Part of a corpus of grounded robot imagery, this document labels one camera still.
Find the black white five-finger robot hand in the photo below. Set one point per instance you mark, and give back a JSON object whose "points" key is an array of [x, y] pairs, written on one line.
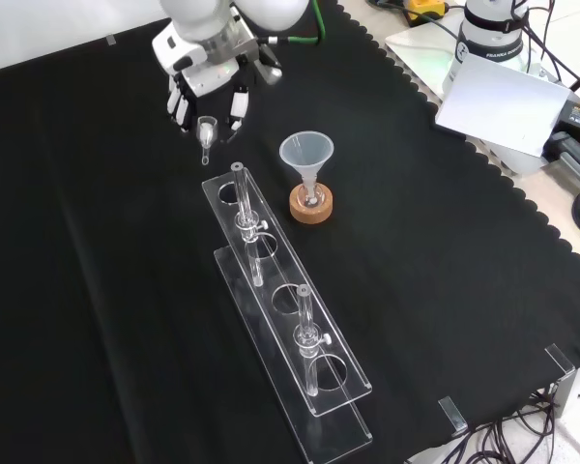
{"points": [[208, 79]]}

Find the translucent plastic funnel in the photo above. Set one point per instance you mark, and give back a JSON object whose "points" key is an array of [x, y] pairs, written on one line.
{"points": [[305, 154]]}

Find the small glass round-bottom flask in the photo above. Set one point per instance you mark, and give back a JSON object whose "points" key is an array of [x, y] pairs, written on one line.
{"points": [[311, 197]]}

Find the clear acrylic funnel stand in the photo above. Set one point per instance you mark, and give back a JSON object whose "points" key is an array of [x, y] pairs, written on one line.
{"points": [[290, 309]]}

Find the small clear cloth clip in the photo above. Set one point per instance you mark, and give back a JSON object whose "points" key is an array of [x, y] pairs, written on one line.
{"points": [[112, 39]]}

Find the black bench cloth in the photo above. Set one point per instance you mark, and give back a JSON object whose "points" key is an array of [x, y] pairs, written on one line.
{"points": [[101, 266]]}

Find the yellow stop button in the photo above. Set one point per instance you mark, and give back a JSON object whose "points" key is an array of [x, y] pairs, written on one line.
{"points": [[425, 8]]}

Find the black orange power unit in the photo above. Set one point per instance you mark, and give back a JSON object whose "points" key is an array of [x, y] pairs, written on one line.
{"points": [[577, 130]]}

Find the grey metal bench leg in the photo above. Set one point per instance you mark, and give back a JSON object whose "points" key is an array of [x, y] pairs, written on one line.
{"points": [[572, 391]]}

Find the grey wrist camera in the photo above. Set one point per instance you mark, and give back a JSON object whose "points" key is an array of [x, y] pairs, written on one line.
{"points": [[269, 67]]}

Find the white ridged base plate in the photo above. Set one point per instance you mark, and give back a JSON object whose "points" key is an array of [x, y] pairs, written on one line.
{"points": [[415, 43]]}

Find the clear acrylic edge bracket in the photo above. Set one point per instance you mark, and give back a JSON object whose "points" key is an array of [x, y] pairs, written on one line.
{"points": [[559, 358], [453, 414]]}

